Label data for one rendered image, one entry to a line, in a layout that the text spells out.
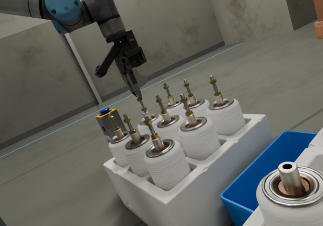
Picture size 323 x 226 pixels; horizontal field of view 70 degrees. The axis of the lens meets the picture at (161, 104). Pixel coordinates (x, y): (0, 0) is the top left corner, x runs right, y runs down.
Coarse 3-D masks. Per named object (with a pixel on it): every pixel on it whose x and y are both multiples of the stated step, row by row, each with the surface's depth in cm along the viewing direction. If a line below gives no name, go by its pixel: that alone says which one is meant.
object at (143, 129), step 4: (160, 116) 81; (156, 120) 78; (160, 120) 79; (152, 124) 77; (156, 124) 78; (140, 128) 79; (144, 128) 78; (148, 128) 77; (140, 132) 80; (144, 132) 79; (148, 132) 78
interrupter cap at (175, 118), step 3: (171, 117) 73; (174, 117) 72; (177, 117) 71; (162, 120) 74; (174, 120) 70; (177, 120) 69; (159, 123) 73; (162, 123) 72; (168, 123) 70; (171, 123) 68; (159, 126) 70; (162, 126) 69; (165, 126) 68
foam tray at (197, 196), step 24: (264, 120) 66; (240, 144) 60; (264, 144) 66; (120, 168) 71; (192, 168) 59; (216, 168) 56; (240, 168) 60; (120, 192) 79; (144, 192) 56; (168, 192) 51; (192, 192) 51; (216, 192) 56; (144, 216) 68; (168, 216) 50; (192, 216) 51; (216, 216) 56
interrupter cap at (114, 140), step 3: (123, 132) 79; (126, 132) 77; (126, 135) 74; (129, 135) 74; (114, 138) 76; (117, 138) 76; (123, 138) 72; (111, 141) 75; (114, 141) 74; (117, 141) 72; (120, 141) 72
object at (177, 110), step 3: (180, 105) 84; (183, 105) 84; (171, 108) 84; (174, 108) 83; (177, 108) 83; (180, 108) 83; (168, 111) 84; (171, 111) 83; (174, 111) 83; (177, 111) 83; (180, 111) 83; (171, 114) 84; (174, 114) 84; (177, 114) 83; (180, 114) 84; (183, 117) 84
